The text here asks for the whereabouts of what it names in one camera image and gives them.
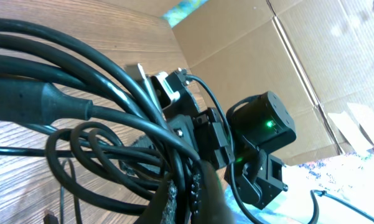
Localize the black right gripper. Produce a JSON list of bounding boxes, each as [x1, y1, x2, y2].
[[120, 70, 235, 176]]

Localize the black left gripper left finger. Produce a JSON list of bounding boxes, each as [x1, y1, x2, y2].
[[134, 174, 177, 224]]

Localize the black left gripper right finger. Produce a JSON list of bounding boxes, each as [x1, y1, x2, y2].
[[191, 160, 235, 224]]

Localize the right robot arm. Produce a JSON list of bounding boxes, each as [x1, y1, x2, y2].
[[130, 70, 296, 210]]

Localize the black right camera cable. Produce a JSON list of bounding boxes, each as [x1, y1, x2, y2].
[[185, 73, 265, 224]]

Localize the black USB cable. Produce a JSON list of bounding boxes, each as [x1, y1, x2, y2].
[[0, 17, 203, 224]]

